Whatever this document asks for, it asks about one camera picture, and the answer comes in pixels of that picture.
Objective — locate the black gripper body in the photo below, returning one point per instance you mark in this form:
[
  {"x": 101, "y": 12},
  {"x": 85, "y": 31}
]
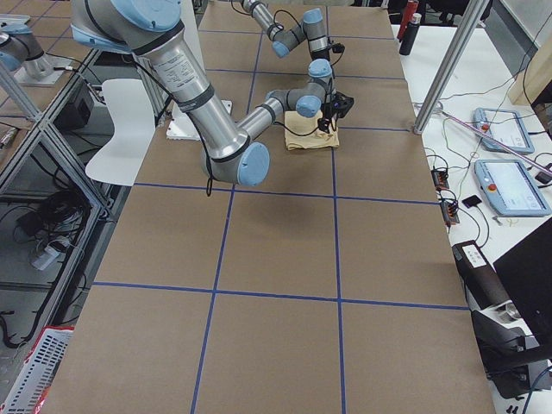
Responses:
[{"x": 329, "y": 109}]

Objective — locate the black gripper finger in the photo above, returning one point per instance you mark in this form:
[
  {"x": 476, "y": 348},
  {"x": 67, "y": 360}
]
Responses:
[{"x": 326, "y": 125}]

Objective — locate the beige long-sleeve printed shirt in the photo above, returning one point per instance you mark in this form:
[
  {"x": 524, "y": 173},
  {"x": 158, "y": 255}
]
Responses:
[{"x": 303, "y": 132}]

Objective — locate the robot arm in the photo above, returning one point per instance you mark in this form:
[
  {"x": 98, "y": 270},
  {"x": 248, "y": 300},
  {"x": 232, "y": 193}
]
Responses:
[
  {"x": 310, "y": 28},
  {"x": 154, "y": 31}
]

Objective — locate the black water bottle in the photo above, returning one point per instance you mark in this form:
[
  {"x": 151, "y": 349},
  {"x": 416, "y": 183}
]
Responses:
[{"x": 410, "y": 34}]

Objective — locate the red water bottle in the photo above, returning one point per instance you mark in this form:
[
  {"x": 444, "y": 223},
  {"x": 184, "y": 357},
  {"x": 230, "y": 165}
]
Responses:
[{"x": 409, "y": 10}]

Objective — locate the upper teach pendant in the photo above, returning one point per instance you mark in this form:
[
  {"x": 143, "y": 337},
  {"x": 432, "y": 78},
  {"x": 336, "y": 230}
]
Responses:
[{"x": 505, "y": 126}]

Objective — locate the teach pendant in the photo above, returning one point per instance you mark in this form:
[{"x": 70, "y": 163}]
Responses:
[
  {"x": 505, "y": 126},
  {"x": 509, "y": 188}
]

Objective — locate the lower teach pendant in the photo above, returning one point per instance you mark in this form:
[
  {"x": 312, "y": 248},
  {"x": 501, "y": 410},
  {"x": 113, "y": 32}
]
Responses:
[{"x": 509, "y": 188}]

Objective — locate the white paper sheet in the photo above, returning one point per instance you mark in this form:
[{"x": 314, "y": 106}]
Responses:
[{"x": 119, "y": 160}]

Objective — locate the black box device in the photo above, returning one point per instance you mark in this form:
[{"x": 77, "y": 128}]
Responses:
[{"x": 478, "y": 275}]

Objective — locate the black monitor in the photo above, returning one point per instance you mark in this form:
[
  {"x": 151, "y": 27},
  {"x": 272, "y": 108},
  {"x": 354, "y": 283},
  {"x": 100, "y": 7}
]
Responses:
[{"x": 525, "y": 273}]

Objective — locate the red white plastic basket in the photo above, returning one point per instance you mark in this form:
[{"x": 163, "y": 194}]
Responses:
[{"x": 31, "y": 387}]

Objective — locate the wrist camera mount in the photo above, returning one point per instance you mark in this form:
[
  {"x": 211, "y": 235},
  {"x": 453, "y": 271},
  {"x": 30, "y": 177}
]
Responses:
[
  {"x": 336, "y": 47},
  {"x": 342, "y": 104}
]

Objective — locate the aluminium frame post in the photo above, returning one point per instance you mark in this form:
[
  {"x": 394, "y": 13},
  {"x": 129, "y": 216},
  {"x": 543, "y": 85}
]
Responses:
[{"x": 462, "y": 35}]

